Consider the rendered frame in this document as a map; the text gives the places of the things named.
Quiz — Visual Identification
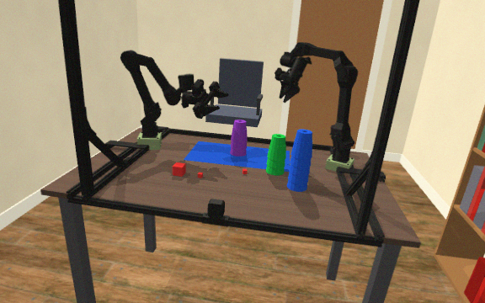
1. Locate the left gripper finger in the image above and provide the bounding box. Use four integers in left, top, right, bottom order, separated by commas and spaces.
213, 84, 229, 98
200, 102, 220, 116

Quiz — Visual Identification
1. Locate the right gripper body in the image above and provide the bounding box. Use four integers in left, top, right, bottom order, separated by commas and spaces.
280, 67, 303, 93

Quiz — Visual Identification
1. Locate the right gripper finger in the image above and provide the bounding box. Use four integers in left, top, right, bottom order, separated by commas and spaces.
279, 80, 292, 98
283, 90, 297, 103

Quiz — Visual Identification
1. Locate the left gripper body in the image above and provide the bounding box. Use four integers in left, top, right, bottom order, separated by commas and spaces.
190, 82, 220, 119

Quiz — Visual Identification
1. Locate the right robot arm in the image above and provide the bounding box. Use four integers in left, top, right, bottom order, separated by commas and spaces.
280, 42, 358, 163

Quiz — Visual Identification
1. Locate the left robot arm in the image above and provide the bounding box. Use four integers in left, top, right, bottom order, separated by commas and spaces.
120, 50, 206, 138

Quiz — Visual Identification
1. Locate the blue flat mat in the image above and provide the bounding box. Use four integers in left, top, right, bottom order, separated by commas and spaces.
184, 141, 290, 172

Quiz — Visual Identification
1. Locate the purple cup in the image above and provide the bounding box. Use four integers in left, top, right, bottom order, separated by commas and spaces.
230, 148, 247, 157
231, 120, 248, 143
231, 141, 247, 150

